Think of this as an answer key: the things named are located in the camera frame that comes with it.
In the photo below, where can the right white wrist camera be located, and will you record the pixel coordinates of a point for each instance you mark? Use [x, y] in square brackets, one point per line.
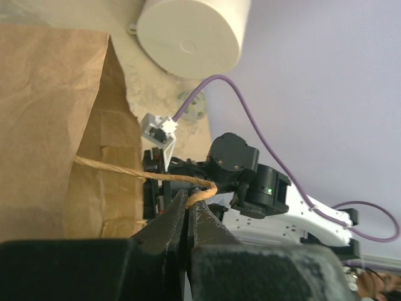
[161, 132]

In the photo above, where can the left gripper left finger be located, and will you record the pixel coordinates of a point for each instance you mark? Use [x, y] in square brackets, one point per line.
[149, 265]

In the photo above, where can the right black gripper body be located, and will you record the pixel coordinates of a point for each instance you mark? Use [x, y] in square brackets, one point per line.
[158, 194]

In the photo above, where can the brown paper bag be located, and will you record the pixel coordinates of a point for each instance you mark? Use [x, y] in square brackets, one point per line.
[65, 119]

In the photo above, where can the white cylindrical container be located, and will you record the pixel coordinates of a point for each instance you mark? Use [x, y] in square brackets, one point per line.
[193, 39]

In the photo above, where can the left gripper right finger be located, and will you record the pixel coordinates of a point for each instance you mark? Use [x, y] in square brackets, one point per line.
[223, 268]

